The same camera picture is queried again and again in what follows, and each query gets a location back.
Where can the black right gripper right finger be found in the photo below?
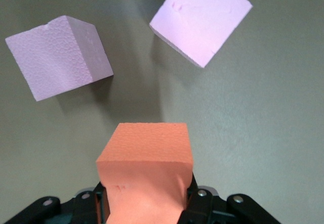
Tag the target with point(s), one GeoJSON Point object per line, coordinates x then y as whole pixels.
{"type": "Point", "coordinates": [202, 206]}

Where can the table cover sheet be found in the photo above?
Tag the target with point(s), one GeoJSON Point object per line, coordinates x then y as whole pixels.
{"type": "Point", "coordinates": [253, 133]}

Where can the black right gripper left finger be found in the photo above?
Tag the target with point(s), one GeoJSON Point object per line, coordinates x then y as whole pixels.
{"type": "Point", "coordinates": [83, 208]}

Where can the orange foam cube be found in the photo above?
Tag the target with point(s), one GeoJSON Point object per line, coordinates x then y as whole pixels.
{"type": "Point", "coordinates": [146, 153]}

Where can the pink foam cube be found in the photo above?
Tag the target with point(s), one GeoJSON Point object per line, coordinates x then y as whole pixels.
{"type": "Point", "coordinates": [58, 57]}
{"type": "Point", "coordinates": [202, 19]}

